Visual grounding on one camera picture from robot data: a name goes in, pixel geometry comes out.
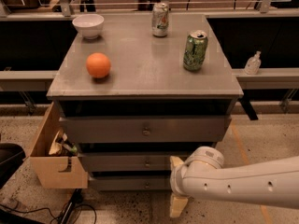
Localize grey drawer cabinet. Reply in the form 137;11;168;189
48;13;242;179

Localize grey metal railing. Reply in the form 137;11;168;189
0;7;299;91

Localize black floor cables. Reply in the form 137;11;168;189
0;189;98;224

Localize wooden side box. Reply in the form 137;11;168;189
29;104;88;189

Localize grey bottom drawer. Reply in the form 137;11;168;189
89;175;171;191

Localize green soda can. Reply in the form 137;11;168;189
183;30;208;72

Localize black chair edge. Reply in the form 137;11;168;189
0;143;25;189

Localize orange fruit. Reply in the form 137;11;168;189
86;53;111;78

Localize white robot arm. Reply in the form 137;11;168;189
170;147;299;217

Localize grey top drawer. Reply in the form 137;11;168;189
60;116;231;143

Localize white bowl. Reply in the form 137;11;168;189
72;14;105;39

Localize white soda can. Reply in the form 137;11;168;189
151;3;169;37

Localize snack bags in box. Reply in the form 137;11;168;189
49;129;78;156

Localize grey drawer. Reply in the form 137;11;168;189
89;175;171;191
60;116;231;143
78;150;215;173

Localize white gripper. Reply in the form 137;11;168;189
169;156;188;218

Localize clear sanitizer bottle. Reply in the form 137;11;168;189
244;51;261;75

